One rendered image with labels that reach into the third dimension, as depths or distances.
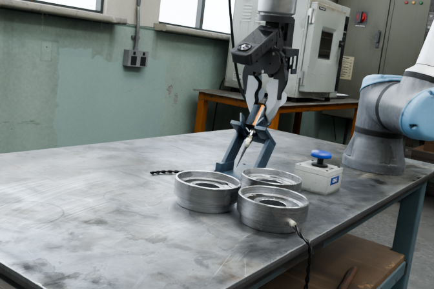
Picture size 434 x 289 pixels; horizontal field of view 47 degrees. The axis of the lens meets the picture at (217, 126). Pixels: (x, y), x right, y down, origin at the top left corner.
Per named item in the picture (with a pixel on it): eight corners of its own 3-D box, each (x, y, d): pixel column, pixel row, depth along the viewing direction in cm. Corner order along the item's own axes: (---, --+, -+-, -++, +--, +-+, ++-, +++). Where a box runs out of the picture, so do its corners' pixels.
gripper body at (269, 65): (297, 77, 103) (304, 18, 100) (278, 79, 96) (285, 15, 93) (265, 72, 107) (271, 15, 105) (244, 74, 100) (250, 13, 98)
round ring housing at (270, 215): (223, 211, 76) (227, 185, 76) (281, 209, 81) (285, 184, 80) (256, 237, 67) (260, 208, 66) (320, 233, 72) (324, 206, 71)
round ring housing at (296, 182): (296, 212, 80) (300, 188, 79) (233, 200, 82) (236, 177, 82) (300, 195, 90) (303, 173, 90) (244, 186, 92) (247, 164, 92)
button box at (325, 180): (325, 195, 92) (329, 170, 92) (291, 186, 96) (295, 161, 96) (342, 189, 99) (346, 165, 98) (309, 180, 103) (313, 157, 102)
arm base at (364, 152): (354, 157, 135) (360, 121, 133) (411, 170, 126) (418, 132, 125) (332, 164, 123) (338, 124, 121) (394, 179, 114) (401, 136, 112)
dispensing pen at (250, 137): (226, 160, 96) (260, 89, 102) (234, 169, 99) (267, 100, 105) (236, 162, 95) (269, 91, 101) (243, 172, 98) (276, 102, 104)
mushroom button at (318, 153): (323, 179, 94) (327, 153, 93) (303, 174, 96) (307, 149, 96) (331, 177, 97) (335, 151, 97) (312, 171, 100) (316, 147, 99)
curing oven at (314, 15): (305, 105, 296) (321, -6, 287) (223, 90, 331) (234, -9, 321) (344, 103, 347) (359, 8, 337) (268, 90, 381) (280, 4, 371)
